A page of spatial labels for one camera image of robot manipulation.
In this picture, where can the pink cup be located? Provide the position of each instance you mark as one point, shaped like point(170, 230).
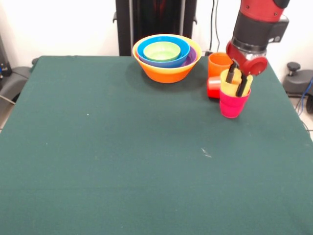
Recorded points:
point(232, 107)

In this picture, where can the grey floor equipment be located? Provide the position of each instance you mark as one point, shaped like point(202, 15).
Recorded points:
point(14, 80)

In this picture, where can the black power plug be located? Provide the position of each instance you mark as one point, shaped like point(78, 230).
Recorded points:
point(208, 52)

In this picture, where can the purple bowl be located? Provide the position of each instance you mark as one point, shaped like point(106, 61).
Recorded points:
point(192, 57)

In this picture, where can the light orange bowl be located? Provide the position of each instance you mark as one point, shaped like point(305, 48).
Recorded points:
point(166, 74)

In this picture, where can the green bowl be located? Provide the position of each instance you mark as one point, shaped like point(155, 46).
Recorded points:
point(161, 51)

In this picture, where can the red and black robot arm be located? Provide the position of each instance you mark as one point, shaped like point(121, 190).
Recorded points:
point(256, 24)

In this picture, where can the orange cup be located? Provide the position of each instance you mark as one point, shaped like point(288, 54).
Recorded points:
point(216, 66)

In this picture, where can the deep blue bowl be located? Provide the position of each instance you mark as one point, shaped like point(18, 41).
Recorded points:
point(138, 50)

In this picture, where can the yellow cup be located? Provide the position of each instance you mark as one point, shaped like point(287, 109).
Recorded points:
point(226, 88)

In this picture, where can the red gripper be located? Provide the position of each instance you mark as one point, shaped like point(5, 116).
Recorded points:
point(254, 66)

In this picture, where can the grey machine base with knob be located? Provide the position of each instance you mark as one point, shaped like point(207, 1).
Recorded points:
point(298, 83)

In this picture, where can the dark green tablecloth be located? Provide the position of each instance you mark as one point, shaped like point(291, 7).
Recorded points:
point(137, 186)

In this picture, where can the red cup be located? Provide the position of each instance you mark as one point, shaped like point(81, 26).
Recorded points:
point(213, 88)

